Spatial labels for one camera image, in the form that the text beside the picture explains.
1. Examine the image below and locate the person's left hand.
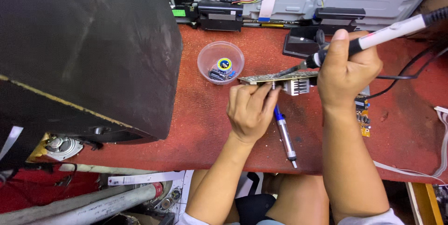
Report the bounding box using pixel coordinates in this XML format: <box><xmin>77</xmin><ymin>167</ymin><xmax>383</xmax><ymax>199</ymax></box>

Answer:
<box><xmin>226</xmin><ymin>82</ymin><xmax>282</xmax><ymax>145</ymax></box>

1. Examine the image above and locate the person's right hand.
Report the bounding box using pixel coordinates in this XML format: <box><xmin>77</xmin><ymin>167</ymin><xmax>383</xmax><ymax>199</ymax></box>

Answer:
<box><xmin>316</xmin><ymin>29</ymin><xmax>384</xmax><ymax>109</ymax></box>

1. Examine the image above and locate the circuit board with heat sink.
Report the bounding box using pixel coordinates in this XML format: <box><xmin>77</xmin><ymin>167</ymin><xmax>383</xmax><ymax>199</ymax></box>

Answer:
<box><xmin>238</xmin><ymin>70</ymin><xmax>320</xmax><ymax>97</ymax></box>

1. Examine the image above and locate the white and black soldering iron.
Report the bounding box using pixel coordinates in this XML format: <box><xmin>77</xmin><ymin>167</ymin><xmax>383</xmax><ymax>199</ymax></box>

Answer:
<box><xmin>273</xmin><ymin>6</ymin><xmax>448</xmax><ymax>78</ymax></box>

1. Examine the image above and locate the red felt table cover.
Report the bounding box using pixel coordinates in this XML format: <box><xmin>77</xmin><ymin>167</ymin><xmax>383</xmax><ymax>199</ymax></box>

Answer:
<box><xmin>33</xmin><ymin>24</ymin><xmax>448</xmax><ymax>186</ymax></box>

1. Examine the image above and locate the yellow circuit board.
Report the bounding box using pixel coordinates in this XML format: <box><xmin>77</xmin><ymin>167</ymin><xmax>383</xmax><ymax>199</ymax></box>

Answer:
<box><xmin>354</xmin><ymin>86</ymin><xmax>372</xmax><ymax>138</ymax></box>

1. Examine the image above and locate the blue and silver desoldering pump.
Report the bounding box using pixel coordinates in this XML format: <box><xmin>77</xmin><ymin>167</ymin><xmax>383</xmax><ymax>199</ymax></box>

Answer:
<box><xmin>273</xmin><ymin>104</ymin><xmax>298</xmax><ymax>169</ymax></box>

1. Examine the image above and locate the heap of capacitors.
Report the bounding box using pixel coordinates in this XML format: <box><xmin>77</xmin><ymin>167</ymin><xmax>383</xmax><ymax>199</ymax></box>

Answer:
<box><xmin>209</xmin><ymin>58</ymin><xmax>236</xmax><ymax>81</ymax></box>

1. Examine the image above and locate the black soldering iron stand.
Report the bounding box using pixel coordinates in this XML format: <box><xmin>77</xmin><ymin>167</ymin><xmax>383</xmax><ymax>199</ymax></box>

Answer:
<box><xmin>282</xmin><ymin>25</ymin><xmax>337</xmax><ymax>60</ymax></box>

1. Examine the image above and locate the black television speaker module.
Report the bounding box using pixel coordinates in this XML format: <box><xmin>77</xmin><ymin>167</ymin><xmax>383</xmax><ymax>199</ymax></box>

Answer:
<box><xmin>197</xmin><ymin>0</ymin><xmax>244</xmax><ymax>32</ymax></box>
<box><xmin>313</xmin><ymin>7</ymin><xmax>367</xmax><ymax>36</ymax></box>

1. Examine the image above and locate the clear plastic bowl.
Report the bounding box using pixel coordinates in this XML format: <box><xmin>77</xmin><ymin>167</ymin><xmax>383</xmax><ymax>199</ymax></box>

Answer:
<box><xmin>197</xmin><ymin>41</ymin><xmax>245</xmax><ymax>86</ymax></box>

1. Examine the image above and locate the person's right leg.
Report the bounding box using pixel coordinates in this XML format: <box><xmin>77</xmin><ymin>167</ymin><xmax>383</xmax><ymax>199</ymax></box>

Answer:
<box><xmin>262</xmin><ymin>173</ymin><xmax>330</xmax><ymax>225</ymax></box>

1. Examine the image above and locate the small round speaker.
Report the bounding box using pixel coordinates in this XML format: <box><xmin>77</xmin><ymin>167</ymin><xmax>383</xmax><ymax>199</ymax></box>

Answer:
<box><xmin>153</xmin><ymin>186</ymin><xmax>183</xmax><ymax>213</ymax></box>

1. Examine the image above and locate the white paper label strip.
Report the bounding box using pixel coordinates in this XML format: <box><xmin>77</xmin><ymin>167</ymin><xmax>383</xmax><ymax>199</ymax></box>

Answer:
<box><xmin>107</xmin><ymin>170</ymin><xmax>186</xmax><ymax>186</ymax></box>

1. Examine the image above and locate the yellow wooden board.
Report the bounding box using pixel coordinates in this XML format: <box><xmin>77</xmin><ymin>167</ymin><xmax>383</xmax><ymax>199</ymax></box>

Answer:
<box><xmin>405</xmin><ymin>182</ymin><xmax>446</xmax><ymax>225</ymax></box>

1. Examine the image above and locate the white plastic pipe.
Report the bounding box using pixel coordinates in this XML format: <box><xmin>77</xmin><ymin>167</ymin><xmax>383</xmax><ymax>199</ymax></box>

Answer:
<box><xmin>0</xmin><ymin>182</ymin><xmax>165</xmax><ymax>225</ymax></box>

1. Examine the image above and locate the large black speaker cabinet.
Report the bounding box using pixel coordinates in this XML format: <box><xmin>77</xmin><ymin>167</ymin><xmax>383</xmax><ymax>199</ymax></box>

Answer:
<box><xmin>0</xmin><ymin>0</ymin><xmax>183</xmax><ymax>171</ymax></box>

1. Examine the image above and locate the silver speaker driver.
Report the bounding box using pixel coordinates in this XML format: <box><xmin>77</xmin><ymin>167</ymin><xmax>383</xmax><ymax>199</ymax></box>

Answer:
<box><xmin>44</xmin><ymin>135</ymin><xmax>85</xmax><ymax>161</ymax></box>

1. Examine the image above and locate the black power cable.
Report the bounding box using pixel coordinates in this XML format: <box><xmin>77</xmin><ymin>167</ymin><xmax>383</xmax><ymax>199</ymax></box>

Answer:
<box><xmin>364</xmin><ymin>38</ymin><xmax>448</xmax><ymax>100</ymax></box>

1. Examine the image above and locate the white cable bundle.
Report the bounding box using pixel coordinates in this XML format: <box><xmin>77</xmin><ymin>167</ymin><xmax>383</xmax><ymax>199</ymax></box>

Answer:
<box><xmin>372</xmin><ymin>105</ymin><xmax>448</xmax><ymax>181</ymax></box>

